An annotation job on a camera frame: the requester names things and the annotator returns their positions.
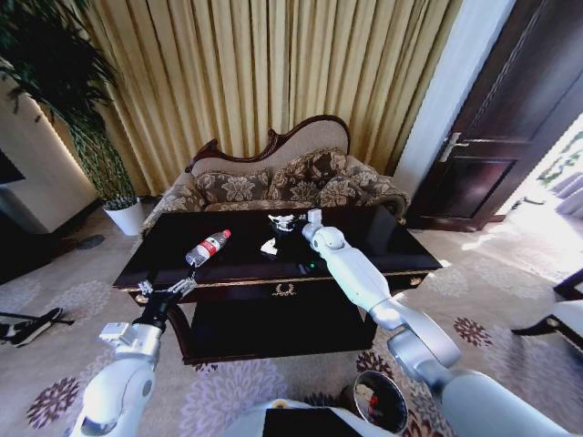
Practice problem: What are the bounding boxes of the white and red bin trash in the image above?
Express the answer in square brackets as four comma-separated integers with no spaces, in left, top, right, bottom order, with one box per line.
[357,382,381,411]

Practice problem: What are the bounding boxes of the round metal trash bin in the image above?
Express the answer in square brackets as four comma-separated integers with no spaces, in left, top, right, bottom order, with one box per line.
[352,369,410,434]

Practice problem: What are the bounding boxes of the clear bottle with red label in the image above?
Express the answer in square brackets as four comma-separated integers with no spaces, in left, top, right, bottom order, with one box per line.
[185,229,232,268]

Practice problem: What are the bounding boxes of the large floral brown cushion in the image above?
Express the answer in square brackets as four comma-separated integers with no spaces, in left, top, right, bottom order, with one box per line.
[267,148,351,205]

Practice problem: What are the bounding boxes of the dark glossy wooden coffee table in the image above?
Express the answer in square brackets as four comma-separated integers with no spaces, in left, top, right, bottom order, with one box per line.
[112,207,445,366]

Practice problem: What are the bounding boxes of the small floral brown cushion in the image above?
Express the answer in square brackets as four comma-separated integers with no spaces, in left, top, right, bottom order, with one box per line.
[194,168,272,205]

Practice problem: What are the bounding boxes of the white plant pot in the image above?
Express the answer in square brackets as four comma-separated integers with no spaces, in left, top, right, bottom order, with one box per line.
[103,196,148,238]

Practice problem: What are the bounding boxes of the black shoe with white sole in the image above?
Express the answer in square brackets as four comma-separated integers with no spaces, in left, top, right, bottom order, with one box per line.
[0,306,77,350]

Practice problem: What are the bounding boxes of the golden pleated curtain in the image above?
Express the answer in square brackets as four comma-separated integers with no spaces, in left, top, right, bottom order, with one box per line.
[66,0,464,198]

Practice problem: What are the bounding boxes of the white cabinet with light strip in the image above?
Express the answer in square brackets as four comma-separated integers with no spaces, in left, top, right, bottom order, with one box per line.
[0,76,102,236]

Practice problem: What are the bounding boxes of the white robot front shell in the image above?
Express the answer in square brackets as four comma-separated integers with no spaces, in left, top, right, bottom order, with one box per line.
[221,398,366,437]

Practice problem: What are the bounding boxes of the dark wooden door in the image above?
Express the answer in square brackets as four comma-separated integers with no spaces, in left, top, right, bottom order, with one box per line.
[406,0,583,234]

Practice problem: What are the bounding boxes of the tall green leafy plant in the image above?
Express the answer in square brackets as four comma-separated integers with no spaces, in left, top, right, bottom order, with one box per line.
[0,0,138,211]

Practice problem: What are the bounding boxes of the dark chair with white seat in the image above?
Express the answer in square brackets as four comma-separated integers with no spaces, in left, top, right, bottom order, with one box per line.
[509,267,583,355]

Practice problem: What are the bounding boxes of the beige sofa with wooden frame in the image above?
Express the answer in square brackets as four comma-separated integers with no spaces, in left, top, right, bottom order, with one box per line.
[139,114,412,239]

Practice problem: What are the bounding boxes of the silver door handle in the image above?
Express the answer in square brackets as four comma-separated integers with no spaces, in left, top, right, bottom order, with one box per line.
[438,132,471,162]

